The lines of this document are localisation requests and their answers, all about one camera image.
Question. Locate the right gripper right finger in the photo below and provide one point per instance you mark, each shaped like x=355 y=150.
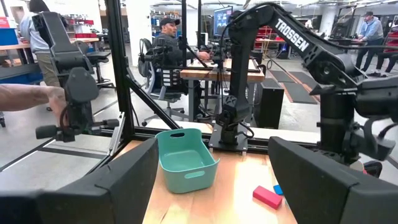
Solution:
x=326 y=193

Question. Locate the person's hand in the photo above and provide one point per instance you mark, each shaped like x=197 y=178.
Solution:
x=57 y=99

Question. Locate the black floor mat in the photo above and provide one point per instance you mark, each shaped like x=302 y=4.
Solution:
x=281 y=76
x=303 y=79
x=298 y=93

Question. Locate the black office chair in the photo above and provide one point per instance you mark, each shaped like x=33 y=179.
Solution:
x=96 y=56

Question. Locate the grey office chair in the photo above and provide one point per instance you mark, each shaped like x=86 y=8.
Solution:
x=155 y=90

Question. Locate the person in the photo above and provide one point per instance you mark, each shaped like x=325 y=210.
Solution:
x=34 y=37
x=371 y=31
x=390 y=59
x=169 y=46

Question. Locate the wooden workbench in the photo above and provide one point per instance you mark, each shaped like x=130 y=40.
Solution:
x=199 y=74
x=18 y=46

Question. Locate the person's forearm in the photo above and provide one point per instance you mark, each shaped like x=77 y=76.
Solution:
x=21 y=97

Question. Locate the blue block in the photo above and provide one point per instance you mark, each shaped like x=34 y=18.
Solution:
x=278 y=189

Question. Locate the blue storage bin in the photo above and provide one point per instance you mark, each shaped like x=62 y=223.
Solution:
x=7 y=36

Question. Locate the black background robot arm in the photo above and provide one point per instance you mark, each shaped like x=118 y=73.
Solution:
x=157 y=53

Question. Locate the teal plastic bin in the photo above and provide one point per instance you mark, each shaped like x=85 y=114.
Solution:
x=186 y=161

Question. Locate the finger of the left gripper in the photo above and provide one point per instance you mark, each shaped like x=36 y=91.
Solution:
x=373 y=169

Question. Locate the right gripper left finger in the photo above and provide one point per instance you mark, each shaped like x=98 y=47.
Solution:
x=93 y=205

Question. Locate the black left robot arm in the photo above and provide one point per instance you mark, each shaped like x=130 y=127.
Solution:
x=237 y=77

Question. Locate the red block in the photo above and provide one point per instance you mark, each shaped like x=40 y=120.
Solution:
x=267 y=197

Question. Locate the computer monitor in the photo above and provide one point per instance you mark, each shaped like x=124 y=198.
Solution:
x=222 y=20

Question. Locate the black cabinet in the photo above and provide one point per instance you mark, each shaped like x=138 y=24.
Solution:
x=269 y=105

